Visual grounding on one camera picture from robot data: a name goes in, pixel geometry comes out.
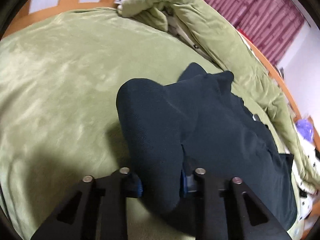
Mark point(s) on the purple plush toy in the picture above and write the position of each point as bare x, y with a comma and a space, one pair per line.
306, 129

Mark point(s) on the green plush bed sheet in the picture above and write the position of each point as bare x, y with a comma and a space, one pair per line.
59, 82

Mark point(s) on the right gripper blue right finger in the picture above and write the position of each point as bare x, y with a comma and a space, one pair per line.
228, 209

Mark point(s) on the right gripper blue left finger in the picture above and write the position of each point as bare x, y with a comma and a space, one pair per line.
93, 209

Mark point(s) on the green plush comforter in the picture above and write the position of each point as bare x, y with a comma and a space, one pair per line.
214, 37

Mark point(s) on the wooden bed frame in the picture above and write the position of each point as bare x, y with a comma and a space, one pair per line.
34, 11

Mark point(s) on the maroon floral curtain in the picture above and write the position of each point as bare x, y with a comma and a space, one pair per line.
271, 25

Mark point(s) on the black long sleeve sweatshirt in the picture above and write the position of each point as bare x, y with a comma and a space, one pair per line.
199, 119

